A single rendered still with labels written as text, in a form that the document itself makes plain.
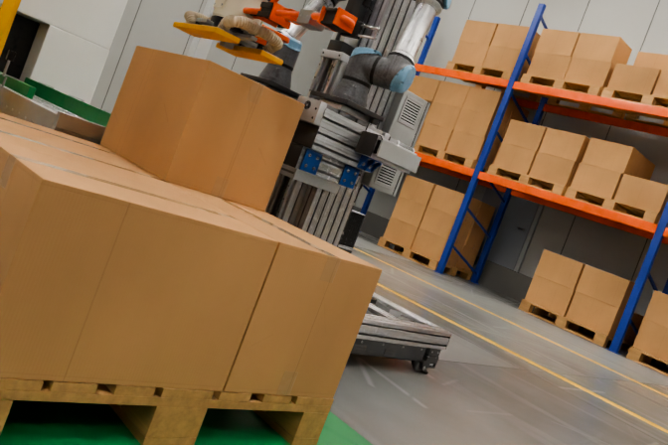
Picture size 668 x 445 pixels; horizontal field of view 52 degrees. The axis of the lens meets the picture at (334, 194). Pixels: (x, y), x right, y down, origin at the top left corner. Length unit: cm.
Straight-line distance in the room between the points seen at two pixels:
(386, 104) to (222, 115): 107
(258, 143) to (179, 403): 96
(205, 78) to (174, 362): 92
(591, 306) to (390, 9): 667
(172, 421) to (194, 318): 26
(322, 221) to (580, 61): 751
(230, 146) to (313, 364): 77
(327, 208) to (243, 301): 136
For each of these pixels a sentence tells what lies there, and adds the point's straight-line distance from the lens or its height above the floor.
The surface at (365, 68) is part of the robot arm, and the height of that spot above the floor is 119.
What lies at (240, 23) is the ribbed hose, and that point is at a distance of 235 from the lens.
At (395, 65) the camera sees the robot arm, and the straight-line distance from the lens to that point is 269.
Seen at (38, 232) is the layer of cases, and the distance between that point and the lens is 142.
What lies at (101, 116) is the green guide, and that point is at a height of 61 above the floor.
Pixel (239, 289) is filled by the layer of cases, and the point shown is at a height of 41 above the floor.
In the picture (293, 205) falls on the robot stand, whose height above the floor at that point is 57.
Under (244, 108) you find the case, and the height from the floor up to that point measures 85.
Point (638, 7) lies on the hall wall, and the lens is 1171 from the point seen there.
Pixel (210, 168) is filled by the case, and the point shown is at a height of 63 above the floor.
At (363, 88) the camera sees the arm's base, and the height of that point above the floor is 111.
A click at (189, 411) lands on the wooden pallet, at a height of 9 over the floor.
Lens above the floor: 74
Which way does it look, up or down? 1 degrees down
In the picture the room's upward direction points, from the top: 21 degrees clockwise
